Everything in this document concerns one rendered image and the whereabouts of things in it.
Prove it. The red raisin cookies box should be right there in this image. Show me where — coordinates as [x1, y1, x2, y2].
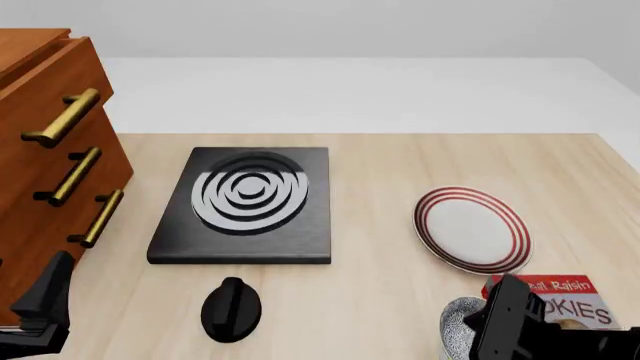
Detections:
[481, 273, 624, 332]

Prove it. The brass drawer handle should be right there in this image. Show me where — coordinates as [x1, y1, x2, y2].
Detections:
[33, 146, 103, 208]
[20, 87, 102, 150]
[66, 189, 125, 249]

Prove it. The round black stove knob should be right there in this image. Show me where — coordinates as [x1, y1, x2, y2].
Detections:
[200, 276, 263, 344]

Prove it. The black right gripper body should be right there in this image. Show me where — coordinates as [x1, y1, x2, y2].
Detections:
[519, 325, 640, 360]

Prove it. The flat black stove plate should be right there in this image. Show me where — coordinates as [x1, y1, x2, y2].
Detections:
[146, 146, 333, 266]

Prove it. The wooden drawer, protruding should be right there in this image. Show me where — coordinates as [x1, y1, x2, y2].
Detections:
[0, 36, 115, 196]

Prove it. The black patterned bowl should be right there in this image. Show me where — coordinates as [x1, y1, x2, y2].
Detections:
[439, 295, 490, 360]

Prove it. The flat plate on black stalk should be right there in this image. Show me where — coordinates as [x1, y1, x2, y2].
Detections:
[463, 273, 549, 360]

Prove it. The wooden cabinet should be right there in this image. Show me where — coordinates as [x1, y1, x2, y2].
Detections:
[0, 27, 135, 328]

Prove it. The white plate with red rings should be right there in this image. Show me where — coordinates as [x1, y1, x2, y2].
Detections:
[412, 186, 533, 276]

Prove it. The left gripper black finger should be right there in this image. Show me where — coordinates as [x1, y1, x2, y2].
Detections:
[9, 249, 76, 328]

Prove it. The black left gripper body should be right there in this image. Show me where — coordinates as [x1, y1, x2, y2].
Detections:
[0, 322, 70, 356]

